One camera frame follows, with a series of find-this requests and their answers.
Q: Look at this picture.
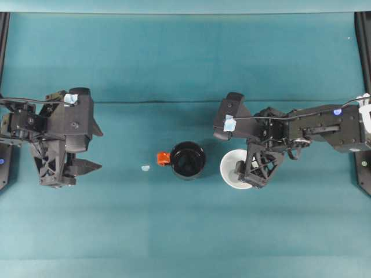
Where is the blue-green table cloth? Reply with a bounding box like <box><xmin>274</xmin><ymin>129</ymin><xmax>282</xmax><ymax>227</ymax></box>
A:
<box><xmin>0</xmin><ymin>0</ymin><xmax>371</xmax><ymax>278</ymax></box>

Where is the white paper cup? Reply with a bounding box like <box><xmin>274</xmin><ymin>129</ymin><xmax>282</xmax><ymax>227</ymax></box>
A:
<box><xmin>220</xmin><ymin>148</ymin><xmax>261</xmax><ymax>191</ymax></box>

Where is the black frame rail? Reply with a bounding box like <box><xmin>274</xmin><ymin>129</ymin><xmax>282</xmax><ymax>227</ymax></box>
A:
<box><xmin>354</xmin><ymin>12</ymin><xmax>371</xmax><ymax>93</ymax></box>
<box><xmin>0</xmin><ymin>12</ymin><xmax>11</xmax><ymax>96</ymax></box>

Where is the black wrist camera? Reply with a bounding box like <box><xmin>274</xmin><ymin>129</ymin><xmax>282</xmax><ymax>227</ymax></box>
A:
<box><xmin>213</xmin><ymin>92</ymin><xmax>261</xmax><ymax>142</ymax></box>
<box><xmin>46</xmin><ymin>87</ymin><xmax>94</xmax><ymax>153</ymax></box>

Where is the thin black camera cable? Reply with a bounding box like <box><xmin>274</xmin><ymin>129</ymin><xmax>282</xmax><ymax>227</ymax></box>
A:
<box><xmin>0</xmin><ymin>98</ymin><xmax>77</xmax><ymax>108</ymax></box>
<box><xmin>230</xmin><ymin>97</ymin><xmax>363</xmax><ymax>121</ymax></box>

